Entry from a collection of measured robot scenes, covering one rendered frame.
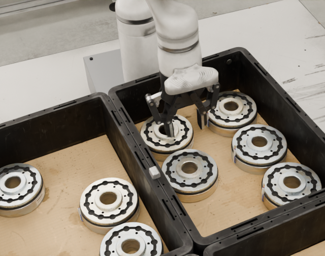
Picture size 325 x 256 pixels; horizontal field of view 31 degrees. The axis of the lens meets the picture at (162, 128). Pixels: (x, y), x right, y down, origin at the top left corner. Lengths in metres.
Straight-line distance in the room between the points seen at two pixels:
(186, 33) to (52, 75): 0.67
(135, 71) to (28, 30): 1.76
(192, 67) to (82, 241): 0.35
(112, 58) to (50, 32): 1.56
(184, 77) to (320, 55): 0.69
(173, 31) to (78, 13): 2.14
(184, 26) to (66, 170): 0.38
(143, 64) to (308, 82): 0.44
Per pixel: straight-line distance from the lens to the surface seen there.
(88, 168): 1.13
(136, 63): 1.28
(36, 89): 1.53
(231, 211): 1.05
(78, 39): 2.88
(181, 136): 1.12
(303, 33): 1.67
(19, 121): 1.11
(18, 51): 2.89
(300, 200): 0.94
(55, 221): 1.06
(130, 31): 1.24
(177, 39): 0.95
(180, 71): 0.98
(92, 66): 1.41
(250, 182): 1.09
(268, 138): 1.12
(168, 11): 0.95
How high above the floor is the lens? 1.66
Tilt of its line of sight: 45 degrees down
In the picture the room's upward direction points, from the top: 4 degrees counter-clockwise
